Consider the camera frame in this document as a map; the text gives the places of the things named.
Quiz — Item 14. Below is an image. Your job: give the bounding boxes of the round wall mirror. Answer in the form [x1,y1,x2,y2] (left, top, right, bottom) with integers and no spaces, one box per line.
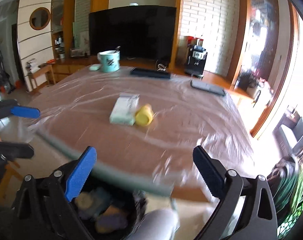
[29,7,51,30]

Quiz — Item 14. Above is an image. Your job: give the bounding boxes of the black television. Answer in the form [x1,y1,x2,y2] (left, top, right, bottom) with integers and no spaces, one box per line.
[89,5,176,63]

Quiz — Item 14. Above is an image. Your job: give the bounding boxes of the teal patterned mug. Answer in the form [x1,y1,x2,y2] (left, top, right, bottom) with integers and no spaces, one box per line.
[97,50,120,73]

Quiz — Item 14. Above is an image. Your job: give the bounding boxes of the grey armchair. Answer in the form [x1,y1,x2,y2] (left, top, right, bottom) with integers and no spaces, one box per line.
[273,115,303,156]

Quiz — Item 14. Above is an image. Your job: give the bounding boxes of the dark tablet near mug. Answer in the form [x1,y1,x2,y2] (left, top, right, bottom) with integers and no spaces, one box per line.
[130,67,171,80]

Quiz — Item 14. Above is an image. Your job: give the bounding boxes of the black coffee machine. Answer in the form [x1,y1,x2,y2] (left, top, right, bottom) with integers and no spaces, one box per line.
[184,36,208,79]

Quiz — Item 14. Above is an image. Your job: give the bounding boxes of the white medicine box purple stripe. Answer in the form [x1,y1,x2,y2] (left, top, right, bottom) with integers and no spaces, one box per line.
[109,93,139,126]

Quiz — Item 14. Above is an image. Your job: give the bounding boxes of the dark tablet far right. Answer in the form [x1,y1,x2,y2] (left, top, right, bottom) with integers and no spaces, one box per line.
[190,80,226,96]

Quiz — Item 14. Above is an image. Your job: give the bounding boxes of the wooden side table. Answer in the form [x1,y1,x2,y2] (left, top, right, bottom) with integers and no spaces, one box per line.
[27,64,56,92]

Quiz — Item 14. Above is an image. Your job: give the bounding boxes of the yellow plastic cup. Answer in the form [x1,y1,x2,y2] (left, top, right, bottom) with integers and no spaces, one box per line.
[135,104,154,127]

